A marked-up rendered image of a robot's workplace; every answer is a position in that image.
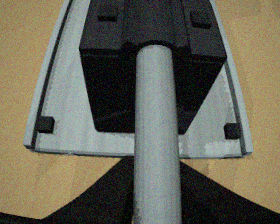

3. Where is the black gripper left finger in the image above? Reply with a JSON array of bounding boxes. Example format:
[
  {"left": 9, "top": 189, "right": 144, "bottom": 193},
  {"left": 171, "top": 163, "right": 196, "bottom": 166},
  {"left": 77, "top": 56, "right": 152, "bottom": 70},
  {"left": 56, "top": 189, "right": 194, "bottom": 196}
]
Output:
[{"left": 0, "top": 155, "right": 135, "bottom": 224}]

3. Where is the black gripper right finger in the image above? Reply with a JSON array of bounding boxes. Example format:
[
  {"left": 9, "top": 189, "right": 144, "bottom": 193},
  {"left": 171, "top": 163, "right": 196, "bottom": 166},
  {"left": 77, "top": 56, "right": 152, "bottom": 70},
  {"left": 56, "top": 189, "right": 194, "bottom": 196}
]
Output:
[{"left": 180, "top": 161, "right": 280, "bottom": 224}]

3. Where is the grey metal shaft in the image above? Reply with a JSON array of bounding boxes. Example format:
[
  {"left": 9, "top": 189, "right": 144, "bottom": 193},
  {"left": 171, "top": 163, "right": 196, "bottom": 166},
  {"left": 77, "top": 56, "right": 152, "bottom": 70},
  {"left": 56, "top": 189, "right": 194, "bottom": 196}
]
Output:
[{"left": 133, "top": 45, "right": 183, "bottom": 224}]

